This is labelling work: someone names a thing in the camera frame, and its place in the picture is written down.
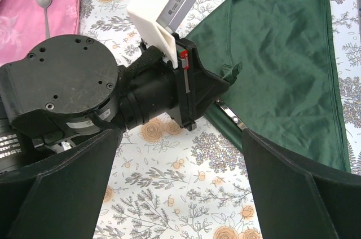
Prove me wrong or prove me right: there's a dark green cloth napkin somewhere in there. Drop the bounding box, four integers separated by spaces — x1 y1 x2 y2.
187 0 350 172

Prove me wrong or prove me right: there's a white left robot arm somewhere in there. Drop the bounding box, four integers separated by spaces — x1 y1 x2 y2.
1 34 229 172

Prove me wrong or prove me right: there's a pink placemat cloth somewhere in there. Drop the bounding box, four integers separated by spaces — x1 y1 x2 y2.
1 0 80 64

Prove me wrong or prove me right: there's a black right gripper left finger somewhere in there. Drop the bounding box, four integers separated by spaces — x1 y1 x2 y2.
1 130 119 238

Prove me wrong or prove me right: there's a floral tablecloth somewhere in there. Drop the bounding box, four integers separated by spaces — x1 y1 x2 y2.
94 0 360 238

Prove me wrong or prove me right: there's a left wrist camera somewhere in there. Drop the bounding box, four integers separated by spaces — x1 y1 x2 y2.
126 0 196 69

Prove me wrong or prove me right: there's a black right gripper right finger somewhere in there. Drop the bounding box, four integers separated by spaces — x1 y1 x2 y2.
242 130 360 238

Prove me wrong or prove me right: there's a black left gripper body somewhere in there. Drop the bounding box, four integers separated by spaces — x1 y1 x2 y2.
115 33 196 132

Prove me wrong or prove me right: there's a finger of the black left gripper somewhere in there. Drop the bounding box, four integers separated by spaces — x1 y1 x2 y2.
191 45 229 119

